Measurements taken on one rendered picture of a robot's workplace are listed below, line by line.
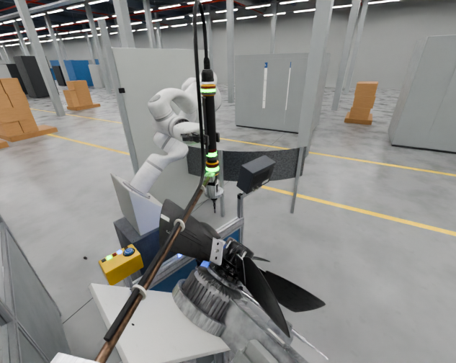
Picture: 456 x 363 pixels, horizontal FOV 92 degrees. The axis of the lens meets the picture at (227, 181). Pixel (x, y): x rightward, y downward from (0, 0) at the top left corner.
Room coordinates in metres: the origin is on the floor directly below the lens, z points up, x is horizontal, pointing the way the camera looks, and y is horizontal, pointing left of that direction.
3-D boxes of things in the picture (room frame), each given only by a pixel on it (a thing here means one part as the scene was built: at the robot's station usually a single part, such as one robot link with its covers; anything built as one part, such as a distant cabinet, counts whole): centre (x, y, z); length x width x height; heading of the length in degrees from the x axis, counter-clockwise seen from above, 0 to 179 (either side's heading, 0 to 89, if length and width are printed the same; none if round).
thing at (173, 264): (1.02, 0.23, 0.82); 0.90 x 0.04 x 0.08; 133
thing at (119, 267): (0.75, 0.51, 1.02); 0.16 x 0.10 x 0.11; 133
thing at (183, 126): (0.77, 0.13, 1.65); 0.11 x 0.10 x 0.07; 43
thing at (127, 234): (1.20, 0.57, 0.47); 0.30 x 0.30 x 0.93; 45
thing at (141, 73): (2.66, 0.60, 1.10); 1.21 x 0.05 x 2.20; 133
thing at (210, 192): (0.68, 0.05, 1.50); 0.09 x 0.07 x 0.10; 168
